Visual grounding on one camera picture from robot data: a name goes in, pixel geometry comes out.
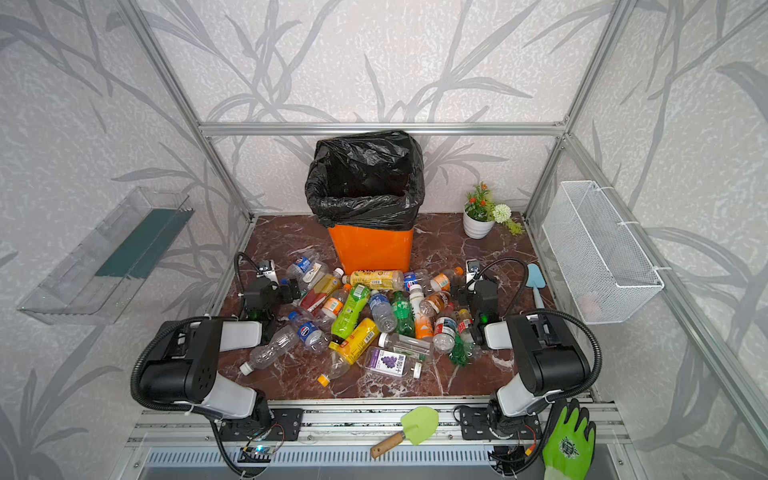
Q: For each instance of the orange cap clear bottle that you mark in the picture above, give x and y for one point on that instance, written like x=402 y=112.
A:
x=447 y=279

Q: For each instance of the blue label water bottle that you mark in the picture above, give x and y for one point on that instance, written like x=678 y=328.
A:
x=382 y=312

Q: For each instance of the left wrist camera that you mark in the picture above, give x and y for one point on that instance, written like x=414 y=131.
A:
x=266 y=268

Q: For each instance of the black bin liner bag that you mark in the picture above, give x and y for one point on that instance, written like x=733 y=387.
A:
x=372 y=180

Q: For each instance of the orange trash bin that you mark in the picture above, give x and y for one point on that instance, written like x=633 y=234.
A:
x=372 y=249

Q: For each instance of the green label juice bottle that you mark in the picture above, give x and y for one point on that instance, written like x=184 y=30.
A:
x=346 y=321

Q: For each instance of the purple grape juice bottle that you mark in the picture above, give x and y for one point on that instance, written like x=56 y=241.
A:
x=392 y=364

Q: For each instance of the clear bottle green label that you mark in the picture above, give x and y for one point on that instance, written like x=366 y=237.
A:
x=412 y=347

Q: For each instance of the orange label clear bottle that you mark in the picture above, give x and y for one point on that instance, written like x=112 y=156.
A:
x=332 y=307

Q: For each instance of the green sprite bottle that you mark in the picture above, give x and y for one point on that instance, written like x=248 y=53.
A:
x=402 y=311

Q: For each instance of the green work glove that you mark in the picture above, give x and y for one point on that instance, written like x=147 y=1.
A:
x=569 y=451

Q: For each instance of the white wire mesh basket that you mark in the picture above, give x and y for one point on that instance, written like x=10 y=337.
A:
x=607 y=272

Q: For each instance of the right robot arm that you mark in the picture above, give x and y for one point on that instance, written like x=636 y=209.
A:
x=557 y=357

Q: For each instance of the pepsi label clear bottle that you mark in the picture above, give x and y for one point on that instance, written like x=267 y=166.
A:
x=312 y=337

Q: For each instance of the clear bottle white cap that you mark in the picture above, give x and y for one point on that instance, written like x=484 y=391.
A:
x=264 y=356

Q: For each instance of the red label water bottle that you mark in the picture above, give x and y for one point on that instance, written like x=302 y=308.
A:
x=445 y=333

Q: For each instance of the brown tea bottle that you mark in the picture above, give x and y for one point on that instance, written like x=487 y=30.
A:
x=432 y=305

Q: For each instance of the blue label crushed bottle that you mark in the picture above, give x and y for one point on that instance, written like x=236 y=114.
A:
x=307 y=269

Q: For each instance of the white potted artificial flowers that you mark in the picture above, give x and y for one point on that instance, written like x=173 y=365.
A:
x=481 y=213

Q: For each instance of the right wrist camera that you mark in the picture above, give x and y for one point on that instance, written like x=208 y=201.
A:
x=472 y=269

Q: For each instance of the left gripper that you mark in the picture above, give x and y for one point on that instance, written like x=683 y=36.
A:
x=283 y=291

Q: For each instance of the red yellow tea bottle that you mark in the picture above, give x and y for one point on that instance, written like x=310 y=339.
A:
x=324 y=287

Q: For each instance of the dark green soda bottle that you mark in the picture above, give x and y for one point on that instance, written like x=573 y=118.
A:
x=462 y=352

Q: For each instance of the teal silicone spatula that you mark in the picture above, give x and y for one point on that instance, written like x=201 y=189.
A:
x=536 y=282

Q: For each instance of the yellow label tea bottle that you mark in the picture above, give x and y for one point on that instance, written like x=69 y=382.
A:
x=382 y=280

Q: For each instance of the white orange drink bottle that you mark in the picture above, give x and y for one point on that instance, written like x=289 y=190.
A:
x=422 y=323

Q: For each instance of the clear acrylic wall shelf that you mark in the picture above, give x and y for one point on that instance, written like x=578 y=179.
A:
x=95 y=283

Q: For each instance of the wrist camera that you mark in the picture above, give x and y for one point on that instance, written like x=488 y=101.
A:
x=266 y=268
x=472 y=269

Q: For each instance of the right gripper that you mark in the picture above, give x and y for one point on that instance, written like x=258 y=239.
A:
x=466 y=294

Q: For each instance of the small pepsi bottle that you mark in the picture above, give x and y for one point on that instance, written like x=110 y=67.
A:
x=417 y=279

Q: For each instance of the green garden trowel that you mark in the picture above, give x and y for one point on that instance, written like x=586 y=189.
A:
x=417 y=426

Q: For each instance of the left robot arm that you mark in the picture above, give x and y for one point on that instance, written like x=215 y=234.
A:
x=178 y=371

